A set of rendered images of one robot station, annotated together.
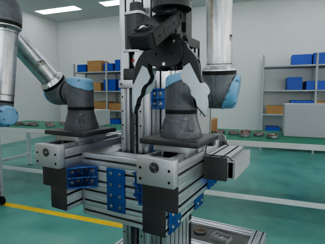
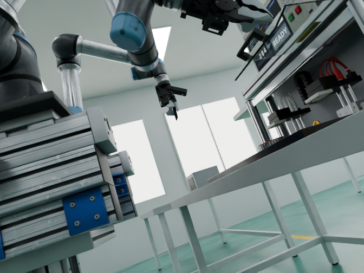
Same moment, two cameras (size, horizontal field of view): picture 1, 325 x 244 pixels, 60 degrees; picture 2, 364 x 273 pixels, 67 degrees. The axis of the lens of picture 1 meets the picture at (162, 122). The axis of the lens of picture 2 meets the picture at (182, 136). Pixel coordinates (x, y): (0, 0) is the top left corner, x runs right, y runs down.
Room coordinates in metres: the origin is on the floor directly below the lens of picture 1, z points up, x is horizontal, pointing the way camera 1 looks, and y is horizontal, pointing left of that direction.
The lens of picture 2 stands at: (1.37, 1.10, 0.71)
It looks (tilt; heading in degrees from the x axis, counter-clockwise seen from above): 13 degrees up; 233
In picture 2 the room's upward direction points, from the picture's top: 19 degrees counter-clockwise
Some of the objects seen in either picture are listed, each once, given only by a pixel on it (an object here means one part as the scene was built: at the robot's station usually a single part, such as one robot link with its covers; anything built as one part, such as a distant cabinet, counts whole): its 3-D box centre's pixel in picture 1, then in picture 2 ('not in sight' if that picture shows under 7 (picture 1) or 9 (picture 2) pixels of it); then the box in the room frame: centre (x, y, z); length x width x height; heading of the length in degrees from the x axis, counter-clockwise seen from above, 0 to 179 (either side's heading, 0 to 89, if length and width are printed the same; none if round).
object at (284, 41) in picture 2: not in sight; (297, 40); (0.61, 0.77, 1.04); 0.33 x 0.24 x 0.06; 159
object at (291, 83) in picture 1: (293, 83); not in sight; (5.98, -2.76, 1.41); 0.42 x 0.28 x 0.26; 161
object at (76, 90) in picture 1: (79, 91); (11, 62); (1.27, 0.37, 1.20); 0.13 x 0.12 x 0.14; 54
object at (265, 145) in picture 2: not in sight; (273, 145); (0.51, 0.48, 0.80); 0.11 x 0.11 x 0.04
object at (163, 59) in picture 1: (173, 38); (166, 94); (0.53, -0.02, 1.29); 0.09 x 0.08 x 0.12; 151
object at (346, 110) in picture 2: not in sight; (355, 112); (0.46, 0.76, 0.80); 0.07 x 0.05 x 0.06; 69
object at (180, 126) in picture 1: (180, 122); not in sight; (1.03, -0.07, 1.09); 0.15 x 0.15 x 0.10
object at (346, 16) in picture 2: not in sight; (288, 70); (0.46, 0.63, 1.03); 0.62 x 0.01 x 0.03; 69
